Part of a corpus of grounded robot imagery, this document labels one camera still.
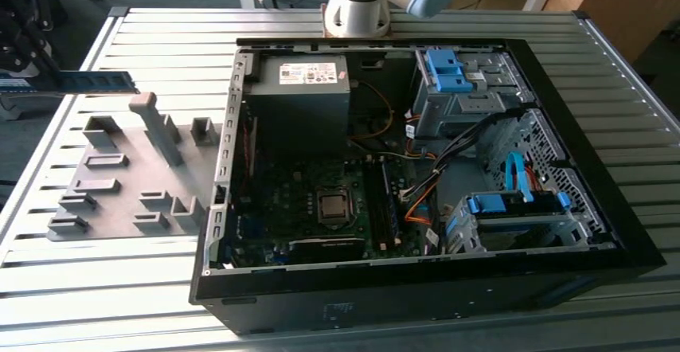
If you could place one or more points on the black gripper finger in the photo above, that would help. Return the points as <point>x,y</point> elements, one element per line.
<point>48,73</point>
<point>13,51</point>

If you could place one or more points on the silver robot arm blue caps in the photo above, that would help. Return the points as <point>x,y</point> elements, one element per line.
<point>353,13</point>

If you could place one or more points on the black RAM slot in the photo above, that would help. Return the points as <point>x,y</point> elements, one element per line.
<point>374,200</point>

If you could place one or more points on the grey floor stand base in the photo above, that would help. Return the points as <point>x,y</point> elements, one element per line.
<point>8,109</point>

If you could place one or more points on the grey parts rack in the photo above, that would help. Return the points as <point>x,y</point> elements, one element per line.
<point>137,145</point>

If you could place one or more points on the grey power supply unit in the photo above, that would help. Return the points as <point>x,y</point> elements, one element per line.
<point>297,109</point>

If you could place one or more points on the green motherboard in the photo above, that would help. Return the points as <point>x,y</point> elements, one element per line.
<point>286,208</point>

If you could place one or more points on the silver CPU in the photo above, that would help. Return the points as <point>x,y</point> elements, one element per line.
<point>334,208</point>

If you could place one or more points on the black graphics card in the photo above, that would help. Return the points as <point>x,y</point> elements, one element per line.
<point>329,248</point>

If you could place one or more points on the blue plastic drive latch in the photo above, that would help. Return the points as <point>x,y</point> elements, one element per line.
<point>445,73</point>

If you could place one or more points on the grey metal drive cage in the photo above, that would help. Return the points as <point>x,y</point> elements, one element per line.
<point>466,105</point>

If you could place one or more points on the black PC case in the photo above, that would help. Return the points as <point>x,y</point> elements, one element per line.
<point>372,300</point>

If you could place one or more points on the hard disk in blue carrier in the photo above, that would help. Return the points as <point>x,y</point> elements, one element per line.
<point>493,204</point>

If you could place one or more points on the grey metal disk bay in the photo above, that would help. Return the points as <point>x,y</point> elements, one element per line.
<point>530,222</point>

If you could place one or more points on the dark wooden cabinet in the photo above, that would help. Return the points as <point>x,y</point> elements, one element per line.
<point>626,1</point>

